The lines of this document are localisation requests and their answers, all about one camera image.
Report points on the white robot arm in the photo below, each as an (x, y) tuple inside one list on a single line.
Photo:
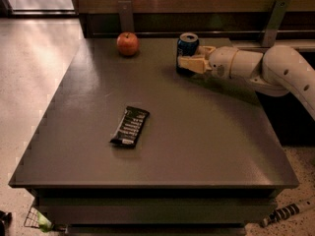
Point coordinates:
[(278, 71)]

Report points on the wire basket with green item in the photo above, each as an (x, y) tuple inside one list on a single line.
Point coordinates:
[(37, 220)]

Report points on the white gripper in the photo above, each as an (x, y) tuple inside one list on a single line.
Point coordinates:
[(220, 62)]

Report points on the metal bracket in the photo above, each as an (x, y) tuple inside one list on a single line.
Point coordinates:
[(126, 18), (270, 32)]

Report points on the black snack bar wrapper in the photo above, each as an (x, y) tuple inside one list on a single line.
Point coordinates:
[(130, 127)]

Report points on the dark grey table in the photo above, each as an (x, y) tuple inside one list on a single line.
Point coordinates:
[(206, 163)]

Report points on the left metal bracket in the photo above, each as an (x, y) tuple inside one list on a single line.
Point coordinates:
[(126, 18)]

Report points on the blue pepsi can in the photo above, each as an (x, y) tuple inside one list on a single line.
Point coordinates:
[(187, 45)]

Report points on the right metal bracket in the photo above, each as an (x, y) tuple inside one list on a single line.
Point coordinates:
[(270, 32)]

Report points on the dark object at floor edge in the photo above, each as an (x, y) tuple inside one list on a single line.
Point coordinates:
[(5, 221)]

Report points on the red apple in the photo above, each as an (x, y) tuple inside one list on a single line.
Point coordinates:
[(127, 43)]

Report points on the striped stick on floor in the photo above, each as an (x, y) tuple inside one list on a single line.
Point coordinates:
[(286, 212)]

